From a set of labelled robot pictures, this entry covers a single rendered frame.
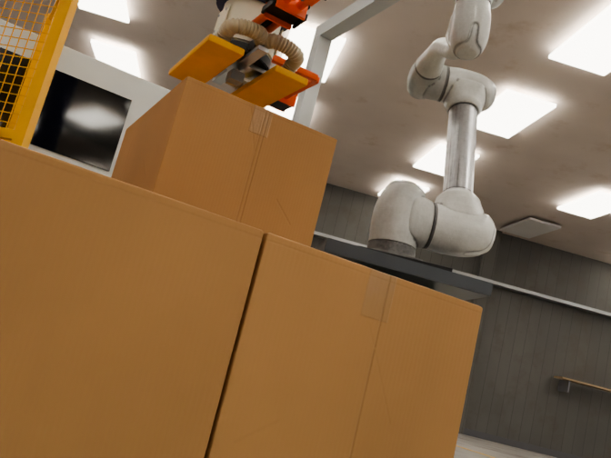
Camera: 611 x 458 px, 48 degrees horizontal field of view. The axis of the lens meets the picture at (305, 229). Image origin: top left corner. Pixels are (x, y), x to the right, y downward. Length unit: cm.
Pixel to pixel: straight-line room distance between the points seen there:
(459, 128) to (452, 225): 42
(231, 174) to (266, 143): 12
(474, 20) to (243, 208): 88
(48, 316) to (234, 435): 28
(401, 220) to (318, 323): 124
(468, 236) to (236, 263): 140
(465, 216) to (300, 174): 75
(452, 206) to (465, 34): 55
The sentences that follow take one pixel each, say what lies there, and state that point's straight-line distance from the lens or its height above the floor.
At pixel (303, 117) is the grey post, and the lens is 574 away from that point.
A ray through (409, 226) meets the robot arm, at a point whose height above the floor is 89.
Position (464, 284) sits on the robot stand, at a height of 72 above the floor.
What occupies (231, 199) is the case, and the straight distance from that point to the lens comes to 158.
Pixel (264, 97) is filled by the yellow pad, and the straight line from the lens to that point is 203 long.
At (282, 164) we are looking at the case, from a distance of 164.
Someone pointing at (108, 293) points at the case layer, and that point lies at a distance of 86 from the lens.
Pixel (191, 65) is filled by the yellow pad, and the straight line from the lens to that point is 197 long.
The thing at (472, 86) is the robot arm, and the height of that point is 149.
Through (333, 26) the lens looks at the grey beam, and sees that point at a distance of 584.
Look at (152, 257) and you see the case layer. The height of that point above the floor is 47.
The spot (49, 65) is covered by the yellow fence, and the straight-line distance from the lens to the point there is 300.
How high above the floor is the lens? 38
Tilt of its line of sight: 11 degrees up
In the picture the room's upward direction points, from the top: 14 degrees clockwise
